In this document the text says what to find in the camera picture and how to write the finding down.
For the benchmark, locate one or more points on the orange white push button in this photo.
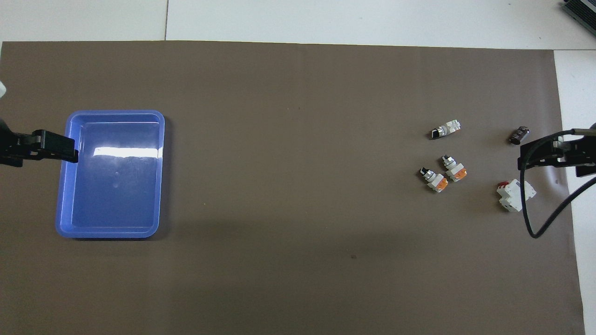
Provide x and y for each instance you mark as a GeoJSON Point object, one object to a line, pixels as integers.
{"type": "Point", "coordinates": [454, 168]}

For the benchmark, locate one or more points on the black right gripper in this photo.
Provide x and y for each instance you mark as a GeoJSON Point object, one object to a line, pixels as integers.
{"type": "Point", "coordinates": [584, 153]}

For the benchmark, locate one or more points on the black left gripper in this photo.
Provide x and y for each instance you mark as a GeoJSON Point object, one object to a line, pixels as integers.
{"type": "Point", "coordinates": [10, 146]}

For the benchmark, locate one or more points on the small dark brown component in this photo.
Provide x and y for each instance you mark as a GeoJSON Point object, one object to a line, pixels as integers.
{"type": "Point", "coordinates": [519, 135]}

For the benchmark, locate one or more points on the black electronics box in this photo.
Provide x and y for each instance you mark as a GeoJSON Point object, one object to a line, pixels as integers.
{"type": "Point", "coordinates": [582, 11]}

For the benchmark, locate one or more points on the blue plastic tray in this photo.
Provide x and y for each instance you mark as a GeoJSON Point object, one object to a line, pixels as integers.
{"type": "Point", "coordinates": [116, 195]}

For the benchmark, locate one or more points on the white red circuit breaker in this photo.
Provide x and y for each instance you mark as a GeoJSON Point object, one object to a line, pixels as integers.
{"type": "Point", "coordinates": [515, 195]}

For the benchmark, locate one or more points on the brown table mat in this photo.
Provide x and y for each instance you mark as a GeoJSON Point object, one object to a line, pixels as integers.
{"type": "Point", "coordinates": [298, 186]}

